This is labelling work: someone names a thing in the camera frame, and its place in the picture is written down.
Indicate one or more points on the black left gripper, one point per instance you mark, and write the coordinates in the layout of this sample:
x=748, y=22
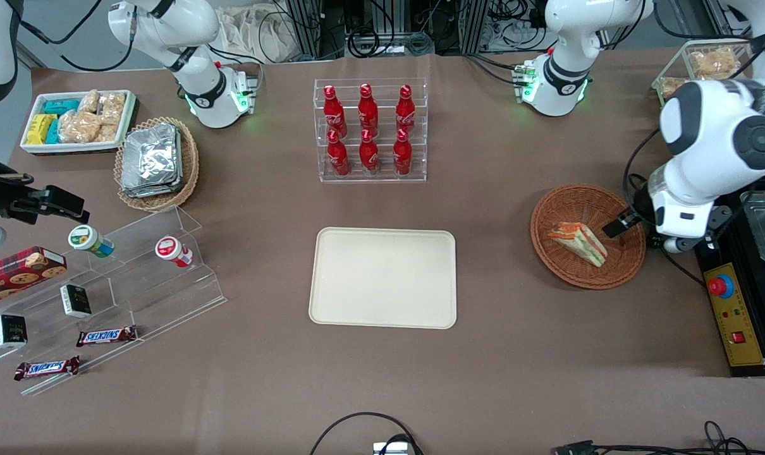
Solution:
x=640, y=208

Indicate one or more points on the triangular sandwich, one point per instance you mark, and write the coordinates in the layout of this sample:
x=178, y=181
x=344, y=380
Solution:
x=578, y=243

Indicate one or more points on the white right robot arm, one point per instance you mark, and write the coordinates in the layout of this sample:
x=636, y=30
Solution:
x=202, y=88

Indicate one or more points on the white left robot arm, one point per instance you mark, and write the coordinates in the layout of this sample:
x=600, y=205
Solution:
x=705, y=126

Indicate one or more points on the round brown wicker basket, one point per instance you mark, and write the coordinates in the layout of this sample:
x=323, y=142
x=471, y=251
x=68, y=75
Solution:
x=572, y=202

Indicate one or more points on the white rectangular snack tray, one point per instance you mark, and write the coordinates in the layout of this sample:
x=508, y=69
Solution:
x=28, y=148

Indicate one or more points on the light oval wicker basket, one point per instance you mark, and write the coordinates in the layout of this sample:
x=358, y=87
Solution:
x=191, y=161

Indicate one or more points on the beige rectangular tray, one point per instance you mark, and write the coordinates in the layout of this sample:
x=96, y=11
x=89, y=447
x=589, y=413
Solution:
x=382, y=278

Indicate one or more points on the green lid cup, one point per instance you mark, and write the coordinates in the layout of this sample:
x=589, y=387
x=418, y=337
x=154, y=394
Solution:
x=86, y=239

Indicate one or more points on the teal snack pack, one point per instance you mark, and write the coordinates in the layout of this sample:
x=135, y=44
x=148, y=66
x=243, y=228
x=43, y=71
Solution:
x=54, y=131
x=61, y=106

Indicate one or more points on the yellow snack pack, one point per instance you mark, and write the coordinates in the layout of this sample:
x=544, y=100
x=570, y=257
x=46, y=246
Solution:
x=39, y=129

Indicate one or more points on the clear bag of rice crackers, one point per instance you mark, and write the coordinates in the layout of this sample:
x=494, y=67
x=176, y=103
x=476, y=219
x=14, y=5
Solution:
x=107, y=133
x=112, y=107
x=89, y=101
x=79, y=126

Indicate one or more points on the red cookie box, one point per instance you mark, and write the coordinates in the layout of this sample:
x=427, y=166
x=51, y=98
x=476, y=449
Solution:
x=16, y=272

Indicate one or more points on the stack of foil containers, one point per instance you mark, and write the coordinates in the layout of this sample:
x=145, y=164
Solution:
x=150, y=161

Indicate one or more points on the small dark box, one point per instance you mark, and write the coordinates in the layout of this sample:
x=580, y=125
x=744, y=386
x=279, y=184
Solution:
x=76, y=301
x=9, y=331

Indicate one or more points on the red lid cup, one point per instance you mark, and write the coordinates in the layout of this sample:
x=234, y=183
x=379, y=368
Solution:
x=169, y=249

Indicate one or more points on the red emergency stop button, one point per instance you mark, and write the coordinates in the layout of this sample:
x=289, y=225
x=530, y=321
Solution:
x=721, y=286

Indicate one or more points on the clear acrylic stepped shelf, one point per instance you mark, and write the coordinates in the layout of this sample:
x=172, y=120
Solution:
x=161, y=297

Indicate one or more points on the snickers bar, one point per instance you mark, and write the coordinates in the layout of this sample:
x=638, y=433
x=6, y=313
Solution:
x=46, y=368
x=106, y=336

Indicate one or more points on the clear bag of fried snacks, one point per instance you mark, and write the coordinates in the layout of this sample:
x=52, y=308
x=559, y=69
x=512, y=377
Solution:
x=672, y=86
x=714, y=63

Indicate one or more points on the black yellow control box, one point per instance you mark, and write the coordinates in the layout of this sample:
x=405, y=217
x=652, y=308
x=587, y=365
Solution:
x=736, y=322

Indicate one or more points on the clear container of pastries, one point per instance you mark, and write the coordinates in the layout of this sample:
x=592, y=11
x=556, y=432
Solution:
x=673, y=66

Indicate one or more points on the red cola bottle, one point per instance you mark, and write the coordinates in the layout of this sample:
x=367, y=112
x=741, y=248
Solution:
x=368, y=110
x=402, y=155
x=338, y=158
x=406, y=111
x=368, y=157
x=334, y=112

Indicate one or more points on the white cloth bag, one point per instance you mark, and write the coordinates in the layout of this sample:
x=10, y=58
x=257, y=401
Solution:
x=253, y=31

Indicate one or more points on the clear acrylic bottle rack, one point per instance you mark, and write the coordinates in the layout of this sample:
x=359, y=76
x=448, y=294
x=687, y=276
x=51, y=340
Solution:
x=322, y=177

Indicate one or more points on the small silver device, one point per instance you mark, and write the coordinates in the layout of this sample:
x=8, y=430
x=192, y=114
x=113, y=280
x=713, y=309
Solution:
x=392, y=448

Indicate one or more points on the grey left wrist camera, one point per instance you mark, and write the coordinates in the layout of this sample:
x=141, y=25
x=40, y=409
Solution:
x=676, y=244

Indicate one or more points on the aluminium frame post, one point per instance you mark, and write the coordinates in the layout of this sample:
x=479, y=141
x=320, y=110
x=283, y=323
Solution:
x=474, y=25
x=310, y=28

